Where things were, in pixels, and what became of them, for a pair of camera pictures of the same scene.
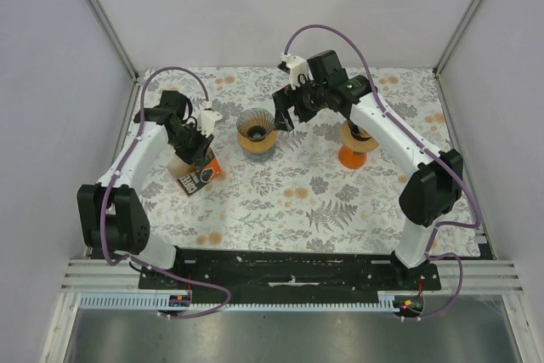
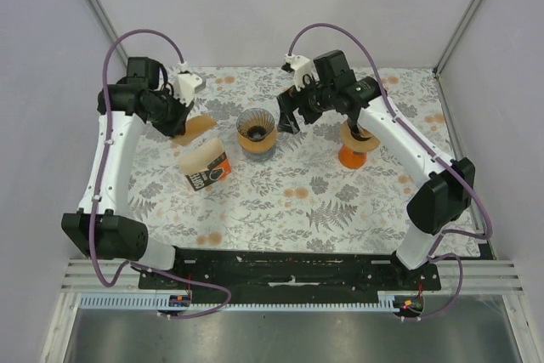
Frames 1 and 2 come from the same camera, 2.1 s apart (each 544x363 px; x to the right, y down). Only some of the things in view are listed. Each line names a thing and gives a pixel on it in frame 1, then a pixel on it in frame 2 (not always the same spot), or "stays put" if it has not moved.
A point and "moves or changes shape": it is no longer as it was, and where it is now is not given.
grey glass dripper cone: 255,123 stays put
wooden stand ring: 259,145 stays put
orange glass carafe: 351,159 stays put
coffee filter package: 191,177 moves or changes shape
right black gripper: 286,99 stays put
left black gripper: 201,150 -> 178,127
